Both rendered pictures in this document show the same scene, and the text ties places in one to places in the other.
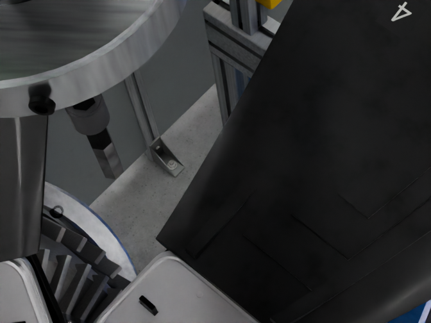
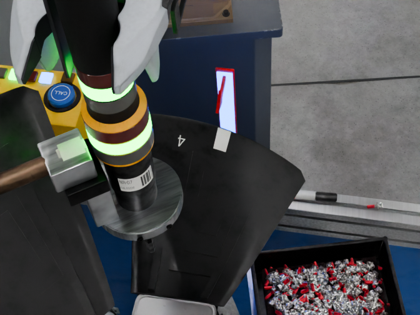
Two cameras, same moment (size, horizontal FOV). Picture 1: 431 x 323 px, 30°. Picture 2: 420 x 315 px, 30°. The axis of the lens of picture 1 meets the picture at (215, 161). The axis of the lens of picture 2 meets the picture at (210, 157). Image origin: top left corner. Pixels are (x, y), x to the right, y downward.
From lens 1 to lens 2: 0.46 m
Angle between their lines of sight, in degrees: 19
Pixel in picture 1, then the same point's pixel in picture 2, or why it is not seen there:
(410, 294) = (249, 257)
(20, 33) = (155, 212)
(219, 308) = (175, 305)
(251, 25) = not seen: hidden behind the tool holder
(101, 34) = (174, 204)
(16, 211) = (100, 293)
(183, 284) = (154, 304)
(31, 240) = (110, 301)
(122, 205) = not seen: outside the picture
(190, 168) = not seen: hidden behind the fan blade
